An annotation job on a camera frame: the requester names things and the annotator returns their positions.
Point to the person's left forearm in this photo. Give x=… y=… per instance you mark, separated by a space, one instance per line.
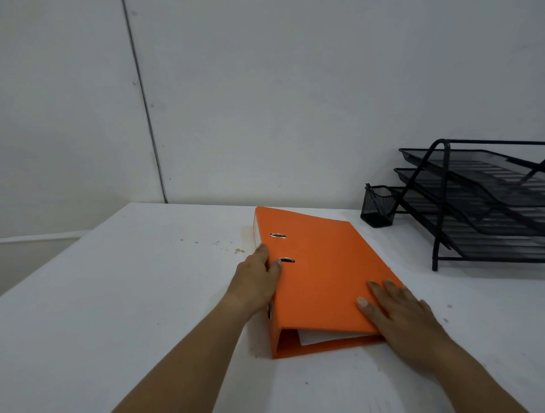
x=187 y=361

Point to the white wall rail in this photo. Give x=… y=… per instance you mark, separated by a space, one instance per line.
x=42 y=236

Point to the person's left thumb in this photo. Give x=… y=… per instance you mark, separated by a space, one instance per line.
x=276 y=276

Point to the black mesh letter tray rack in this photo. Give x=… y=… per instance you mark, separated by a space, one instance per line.
x=477 y=204

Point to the person's right middle finger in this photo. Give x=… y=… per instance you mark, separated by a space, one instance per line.
x=396 y=291

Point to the person's right little finger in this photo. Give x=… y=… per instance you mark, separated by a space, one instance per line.
x=425 y=308

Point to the orange lever arch binder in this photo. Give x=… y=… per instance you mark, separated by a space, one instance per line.
x=323 y=272

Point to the black mesh pen holder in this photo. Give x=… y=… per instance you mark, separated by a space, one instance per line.
x=377 y=206

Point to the person's right thumb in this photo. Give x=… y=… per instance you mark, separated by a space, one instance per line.
x=368 y=311

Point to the person's left hand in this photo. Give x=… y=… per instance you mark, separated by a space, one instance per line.
x=253 y=283

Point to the person's right forearm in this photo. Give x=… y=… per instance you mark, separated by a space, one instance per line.
x=472 y=378

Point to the person's right hand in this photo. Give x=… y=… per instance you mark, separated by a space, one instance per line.
x=408 y=327

